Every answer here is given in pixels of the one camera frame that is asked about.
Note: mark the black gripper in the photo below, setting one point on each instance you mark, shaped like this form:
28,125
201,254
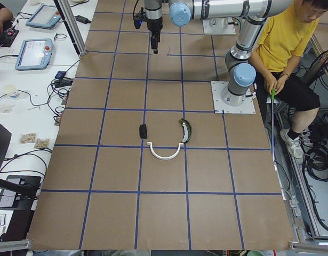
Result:
153,23

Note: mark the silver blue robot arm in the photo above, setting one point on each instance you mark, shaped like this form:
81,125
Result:
244,18

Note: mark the black power adapter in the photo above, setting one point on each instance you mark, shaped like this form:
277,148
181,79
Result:
82,19

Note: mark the black rectangular plastic part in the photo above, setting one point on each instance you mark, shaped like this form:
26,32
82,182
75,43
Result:
143,131

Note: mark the curved brake shoe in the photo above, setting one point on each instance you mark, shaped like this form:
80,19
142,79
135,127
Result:
187,130

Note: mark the far teach pendant tablet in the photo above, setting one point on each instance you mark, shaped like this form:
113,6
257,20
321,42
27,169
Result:
46,17

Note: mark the teach pendant tablet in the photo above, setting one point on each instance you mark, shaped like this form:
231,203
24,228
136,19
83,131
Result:
35,54
46,17

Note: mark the white curved plastic part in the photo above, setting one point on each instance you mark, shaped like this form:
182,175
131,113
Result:
165,154

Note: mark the near teach pendant tablet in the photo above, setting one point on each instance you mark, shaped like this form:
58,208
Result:
35,54

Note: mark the person in yellow shirt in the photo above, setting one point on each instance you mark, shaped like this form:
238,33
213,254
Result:
276,55

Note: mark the aluminium frame post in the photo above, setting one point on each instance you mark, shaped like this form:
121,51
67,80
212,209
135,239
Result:
71,26

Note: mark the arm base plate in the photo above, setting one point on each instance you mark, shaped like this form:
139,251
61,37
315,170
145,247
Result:
246,102

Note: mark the green handled tool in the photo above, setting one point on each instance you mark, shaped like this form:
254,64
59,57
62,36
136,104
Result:
272,98

